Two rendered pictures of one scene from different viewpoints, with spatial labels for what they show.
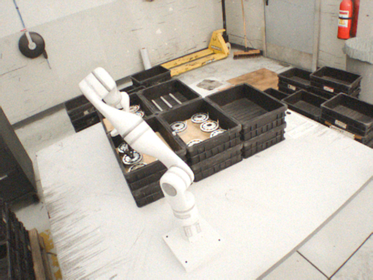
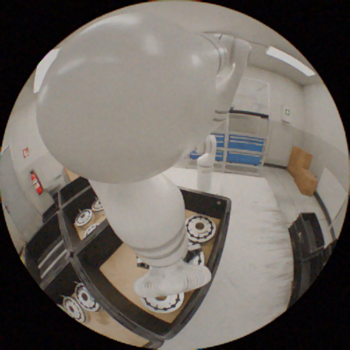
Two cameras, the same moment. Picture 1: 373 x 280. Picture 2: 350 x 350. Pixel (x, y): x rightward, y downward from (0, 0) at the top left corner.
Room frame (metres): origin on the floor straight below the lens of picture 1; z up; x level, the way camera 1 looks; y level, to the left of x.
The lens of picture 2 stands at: (1.14, 0.33, 1.15)
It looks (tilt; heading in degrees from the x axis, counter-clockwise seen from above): 30 degrees down; 231
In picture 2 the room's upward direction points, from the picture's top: 6 degrees counter-clockwise
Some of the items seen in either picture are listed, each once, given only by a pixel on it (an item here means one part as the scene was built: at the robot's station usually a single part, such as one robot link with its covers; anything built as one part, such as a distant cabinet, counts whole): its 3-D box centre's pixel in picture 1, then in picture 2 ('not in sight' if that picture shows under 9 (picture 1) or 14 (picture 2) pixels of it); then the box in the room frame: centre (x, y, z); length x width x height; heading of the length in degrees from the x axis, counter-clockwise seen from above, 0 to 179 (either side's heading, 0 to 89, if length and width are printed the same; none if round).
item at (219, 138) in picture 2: not in sight; (205, 146); (-0.63, -0.74, 0.60); 0.72 x 0.03 x 0.56; 116
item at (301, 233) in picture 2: not in sight; (299, 244); (0.40, 1.08, 0.37); 0.40 x 0.30 x 0.45; 26
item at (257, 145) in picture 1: (245, 126); not in sight; (1.32, -0.36, 0.76); 0.40 x 0.30 x 0.12; 19
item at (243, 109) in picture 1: (244, 110); (87, 189); (1.32, -0.36, 0.87); 0.40 x 0.30 x 0.11; 19
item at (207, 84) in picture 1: (208, 84); not in sight; (2.11, -0.28, 0.71); 0.22 x 0.19 x 0.01; 26
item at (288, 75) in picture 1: (300, 90); (55, 219); (2.42, -1.27, 0.31); 0.40 x 0.30 x 0.34; 26
